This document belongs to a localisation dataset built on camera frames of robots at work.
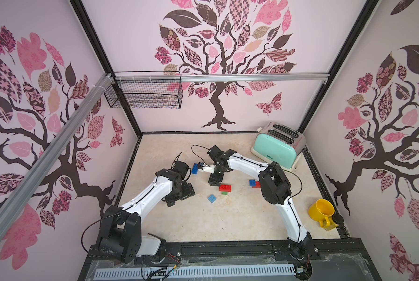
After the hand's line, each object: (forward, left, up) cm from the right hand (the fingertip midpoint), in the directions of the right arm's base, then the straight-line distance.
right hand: (214, 173), depth 98 cm
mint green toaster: (+8, -35, +16) cm, 40 cm away
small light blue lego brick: (-15, +2, -1) cm, 15 cm away
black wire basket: (+35, +38, +34) cm, 61 cm away
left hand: (-18, +15, +5) cm, 24 cm away
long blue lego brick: (+3, +11, 0) cm, 12 cm away
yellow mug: (-23, -52, +1) cm, 57 cm away
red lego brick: (-11, -5, +4) cm, 13 cm away
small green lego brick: (-11, -5, -2) cm, 13 cm away
